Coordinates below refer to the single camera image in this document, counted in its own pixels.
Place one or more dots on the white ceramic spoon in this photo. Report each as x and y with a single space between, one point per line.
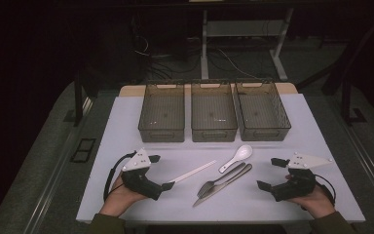
243 152

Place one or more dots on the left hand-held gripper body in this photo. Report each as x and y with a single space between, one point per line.
141 185

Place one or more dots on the metal knife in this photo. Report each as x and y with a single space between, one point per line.
207 197

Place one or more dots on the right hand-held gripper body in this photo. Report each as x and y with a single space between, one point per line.
292 188

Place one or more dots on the person's right hand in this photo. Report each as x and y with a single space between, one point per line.
318 204

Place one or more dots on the black metal stand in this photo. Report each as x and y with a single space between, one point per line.
346 100
78 97

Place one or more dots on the white metal desk frame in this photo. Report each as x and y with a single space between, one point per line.
204 48

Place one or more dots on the metal fork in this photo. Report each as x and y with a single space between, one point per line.
207 188

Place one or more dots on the smoky clear plastic bin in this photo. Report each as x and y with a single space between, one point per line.
213 110
162 112
261 109

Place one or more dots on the white table board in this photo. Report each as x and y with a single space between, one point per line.
175 209

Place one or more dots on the person's left hand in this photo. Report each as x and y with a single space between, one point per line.
120 198

